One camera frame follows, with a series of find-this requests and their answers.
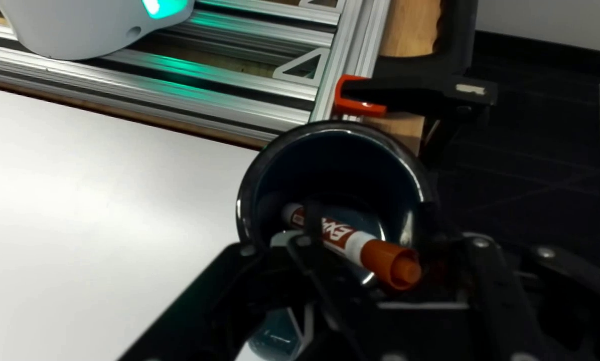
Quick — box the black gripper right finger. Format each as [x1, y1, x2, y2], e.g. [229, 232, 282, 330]
[382, 237, 600, 361]

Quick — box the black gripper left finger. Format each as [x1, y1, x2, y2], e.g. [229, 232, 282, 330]
[118, 232, 339, 361]

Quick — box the red capped whiteboard marker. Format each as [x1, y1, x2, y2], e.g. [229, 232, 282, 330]
[280, 201, 425, 293]

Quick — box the dark teal ceramic mug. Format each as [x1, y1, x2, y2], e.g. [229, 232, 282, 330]
[235, 121, 441, 361]

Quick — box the orange black bar clamp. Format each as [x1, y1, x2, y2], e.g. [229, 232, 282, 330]
[334, 0, 498, 161]

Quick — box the aluminium extrusion mounting frame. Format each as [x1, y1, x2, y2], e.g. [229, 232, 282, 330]
[0, 0, 389, 147]

